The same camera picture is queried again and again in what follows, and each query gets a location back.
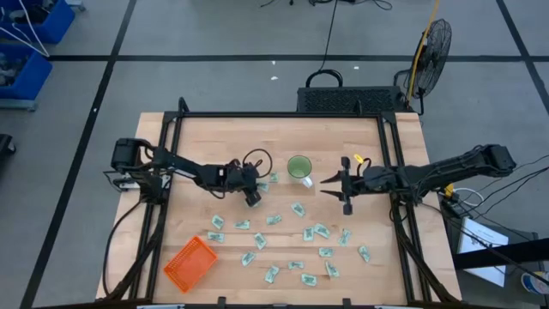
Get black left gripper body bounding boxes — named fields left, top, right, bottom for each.
left=226, top=164, right=262, bottom=209

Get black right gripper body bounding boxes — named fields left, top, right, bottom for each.
left=341, top=156, right=367, bottom=216

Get orange plastic basket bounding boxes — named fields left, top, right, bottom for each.
left=163, top=235, right=219, bottom=294

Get green and white mug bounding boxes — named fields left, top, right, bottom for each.
left=286, top=154, right=315, bottom=190

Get black computer case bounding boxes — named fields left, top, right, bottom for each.
left=296, top=85, right=408, bottom=114

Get white power strip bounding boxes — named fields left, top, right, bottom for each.
left=112, top=173, right=172, bottom=192

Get white paper sheet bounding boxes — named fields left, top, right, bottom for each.
left=455, top=216, right=510, bottom=288

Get black floor fan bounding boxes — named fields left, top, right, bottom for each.
left=394, top=18, right=454, bottom=116

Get dark side table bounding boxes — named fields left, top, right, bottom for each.
left=443, top=205, right=549, bottom=309

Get black bar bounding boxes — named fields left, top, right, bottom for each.
left=453, top=238, right=549, bottom=270

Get blue storage bin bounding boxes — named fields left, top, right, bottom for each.
left=0, top=0, right=76, bottom=45
left=0, top=42, right=54, bottom=102

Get grey cart base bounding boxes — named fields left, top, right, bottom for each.
left=0, top=97, right=39, bottom=112

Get black floor object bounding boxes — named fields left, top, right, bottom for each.
left=0, top=133, right=17, bottom=156

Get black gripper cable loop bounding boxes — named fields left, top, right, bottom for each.
left=242, top=148, right=274, bottom=179

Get black coiled cable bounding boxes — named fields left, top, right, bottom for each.
left=305, top=68, right=344, bottom=88

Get white cable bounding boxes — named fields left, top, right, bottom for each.
left=452, top=186, right=486, bottom=208

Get black hanging cable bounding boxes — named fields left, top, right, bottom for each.
left=319, top=0, right=340, bottom=72

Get black floor cables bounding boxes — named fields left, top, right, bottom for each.
left=308, top=0, right=394, bottom=12

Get white wire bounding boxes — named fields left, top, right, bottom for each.
left=0, top=0, right=51, bottom=58

